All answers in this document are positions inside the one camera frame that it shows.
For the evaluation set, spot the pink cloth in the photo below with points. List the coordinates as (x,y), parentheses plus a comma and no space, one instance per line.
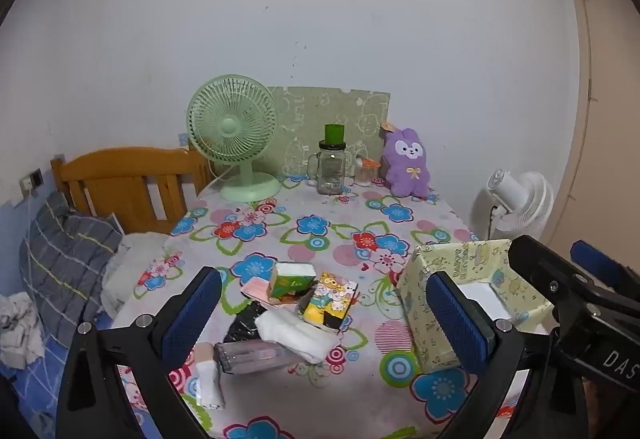
(258,289)

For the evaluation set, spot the wall power outlet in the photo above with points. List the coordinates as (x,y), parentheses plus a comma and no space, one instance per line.
(31,182)

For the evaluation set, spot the yellow patterned storage box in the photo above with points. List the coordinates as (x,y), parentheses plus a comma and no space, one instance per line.
(483,273)

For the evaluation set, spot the clear plastic tissue pack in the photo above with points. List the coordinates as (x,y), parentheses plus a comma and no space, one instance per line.
(247,357)

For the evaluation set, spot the black plastic bag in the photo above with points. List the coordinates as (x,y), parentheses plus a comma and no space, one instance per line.
(243,327)

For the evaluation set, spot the floral tablecloth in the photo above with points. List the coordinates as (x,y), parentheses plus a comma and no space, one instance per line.
(376,381)

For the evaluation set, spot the small jar of cotton swabs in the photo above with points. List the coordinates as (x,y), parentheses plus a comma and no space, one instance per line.
(365,171)

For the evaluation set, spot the white tissue paper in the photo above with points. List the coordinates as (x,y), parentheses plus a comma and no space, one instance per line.
(283,327)

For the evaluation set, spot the crumpled white grey cloth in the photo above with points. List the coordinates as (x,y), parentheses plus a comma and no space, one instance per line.
(21,331)

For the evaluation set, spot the beige and white sock roll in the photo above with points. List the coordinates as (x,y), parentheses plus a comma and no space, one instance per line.
(209,392)

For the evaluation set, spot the beige door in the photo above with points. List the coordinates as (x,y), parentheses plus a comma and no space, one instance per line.
(598,200)

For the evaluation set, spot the yellow cartoon tissue pack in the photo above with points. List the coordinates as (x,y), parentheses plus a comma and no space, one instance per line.
(330,302)

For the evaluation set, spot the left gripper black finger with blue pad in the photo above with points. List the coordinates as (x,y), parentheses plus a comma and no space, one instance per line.
(92,402)
(490,350)

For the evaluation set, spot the wooden bed headboard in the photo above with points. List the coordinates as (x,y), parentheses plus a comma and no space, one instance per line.
(141,186)

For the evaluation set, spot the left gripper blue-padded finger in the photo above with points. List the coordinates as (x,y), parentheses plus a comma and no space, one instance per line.
(619,278)

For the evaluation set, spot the grey plaid pillow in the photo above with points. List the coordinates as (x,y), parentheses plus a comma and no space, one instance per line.
(63,260)

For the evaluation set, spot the green desk fan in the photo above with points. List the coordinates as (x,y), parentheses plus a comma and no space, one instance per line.
(231,120)

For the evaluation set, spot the white blanket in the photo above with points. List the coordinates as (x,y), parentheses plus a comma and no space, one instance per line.
(140,258)

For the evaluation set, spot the green cup on jar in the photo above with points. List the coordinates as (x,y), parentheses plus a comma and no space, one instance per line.
(334,135)

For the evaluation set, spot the green patterned cardboard panel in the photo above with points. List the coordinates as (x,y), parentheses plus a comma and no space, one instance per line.
(309,115)

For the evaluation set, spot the glass mason jar mug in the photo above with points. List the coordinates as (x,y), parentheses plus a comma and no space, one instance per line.
(327,168)

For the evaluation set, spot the white standing fan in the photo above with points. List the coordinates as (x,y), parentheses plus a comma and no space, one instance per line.
(514,205)

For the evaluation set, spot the purple plush bunny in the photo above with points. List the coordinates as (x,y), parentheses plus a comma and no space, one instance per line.
(404,162)

